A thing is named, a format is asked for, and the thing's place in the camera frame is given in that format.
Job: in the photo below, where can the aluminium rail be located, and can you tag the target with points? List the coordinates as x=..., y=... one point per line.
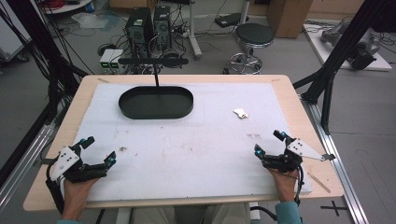
x=28, y=155
x=336, y=161

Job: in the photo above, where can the grey robot device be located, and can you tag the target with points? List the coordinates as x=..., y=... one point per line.
x=364, y=46

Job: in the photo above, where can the clear plastic sheet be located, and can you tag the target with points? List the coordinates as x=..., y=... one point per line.
x=90, y=20

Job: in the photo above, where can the crumpled white paper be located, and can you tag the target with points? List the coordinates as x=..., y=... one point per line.
x=241, y=113

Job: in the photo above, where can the black metal frame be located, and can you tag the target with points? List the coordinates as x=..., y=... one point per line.
x=336, y=56
x=43, y=53

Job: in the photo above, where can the white table leg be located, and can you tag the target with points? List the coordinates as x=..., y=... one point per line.
x=123, y=216

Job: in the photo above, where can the white foam board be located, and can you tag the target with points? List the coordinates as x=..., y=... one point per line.
x=186, y=146

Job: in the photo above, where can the white desk leg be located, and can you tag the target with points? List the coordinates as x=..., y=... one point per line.
x=194, y=31

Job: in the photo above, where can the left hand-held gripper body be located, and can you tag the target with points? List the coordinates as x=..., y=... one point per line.
x=81, y=173

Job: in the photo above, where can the black round stool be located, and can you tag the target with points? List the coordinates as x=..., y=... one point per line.
x=253, y=34

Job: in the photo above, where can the thin wooden stick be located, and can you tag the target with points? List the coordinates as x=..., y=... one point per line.
x=319, y=183

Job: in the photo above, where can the person's left hand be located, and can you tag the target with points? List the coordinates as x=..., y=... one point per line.
x=76, y=196

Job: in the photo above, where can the white floor platform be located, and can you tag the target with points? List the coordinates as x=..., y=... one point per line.
x=323, y=51

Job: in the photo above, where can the large black computer tower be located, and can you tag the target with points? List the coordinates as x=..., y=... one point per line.
x=138, y=29

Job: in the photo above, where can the light wooden table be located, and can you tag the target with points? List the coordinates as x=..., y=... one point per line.
x=306, y=124

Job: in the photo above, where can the black camera stand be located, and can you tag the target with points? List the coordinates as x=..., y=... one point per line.
x=154, y=61

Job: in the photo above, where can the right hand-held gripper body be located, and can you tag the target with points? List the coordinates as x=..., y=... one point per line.
x=291, y=157

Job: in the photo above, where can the small black computer tower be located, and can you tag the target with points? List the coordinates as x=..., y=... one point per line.
x=162, y=26

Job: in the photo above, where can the brown cardboard box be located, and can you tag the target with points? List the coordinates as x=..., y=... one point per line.
x=289, y=17

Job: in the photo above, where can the black oval tray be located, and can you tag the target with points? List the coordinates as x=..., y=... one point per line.
x=155, y=104

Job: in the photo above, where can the black flat floor device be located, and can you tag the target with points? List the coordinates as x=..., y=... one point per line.
x=229, y=20

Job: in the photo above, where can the person's right hand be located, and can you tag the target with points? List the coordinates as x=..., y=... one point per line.
x=285, y=185

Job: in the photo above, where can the white power supply box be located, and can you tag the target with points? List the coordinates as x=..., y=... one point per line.
x=116, y=59
x=106, y=59

